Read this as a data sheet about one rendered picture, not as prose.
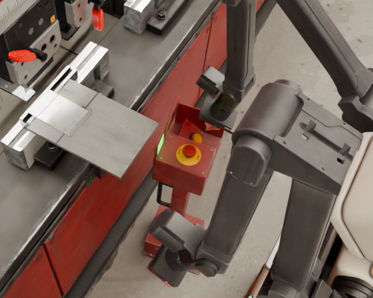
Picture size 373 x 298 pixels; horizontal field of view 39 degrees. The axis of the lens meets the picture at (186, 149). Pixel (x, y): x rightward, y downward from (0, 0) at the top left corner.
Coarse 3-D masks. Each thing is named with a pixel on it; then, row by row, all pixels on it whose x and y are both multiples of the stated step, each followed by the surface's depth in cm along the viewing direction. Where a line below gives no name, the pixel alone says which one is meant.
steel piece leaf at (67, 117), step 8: (56, 104) 130; (64, 104) 130; (72, 104) 130; (48, 112) 128; (56, 112) 129; (64, 112) 129; (72, 112) 129; (80, 112) 129; (88, 112) 127; (48, 120) 127; (56, 120) 127; (64, 120) 128; (72, 120) 128; (80, 120) 126; (56, 128) 126; (64, 128) 126; (72, 128) 127
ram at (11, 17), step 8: (0, 0) 91; (24, 0) 98; (32, 0) 100; (16, 8) 96; (24, 8) 99; (8, 16) 95; (16, 16) 97; (0, 24) 94; (8, 24) 96; (0, 32) 95
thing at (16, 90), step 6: (0, 78) 132; (0, 84) 131; (6, 84) 131; (12, 84) 132; (6, 90) 131; (12, 90) 131; (18, 90) 131; (24, 90) 131; (30, 90) 131; (18, 96) 130; (24, 96) 130; (30, 96) 130
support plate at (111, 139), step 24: (72, 96) 132; (96, 96) 133; (96, 120) 129; (120, 120) 129; (144, 120) 130; (72, 144) 125; (96, 144) 125; (120, 144) 126; (144, 144) 127; (120, 168) 122
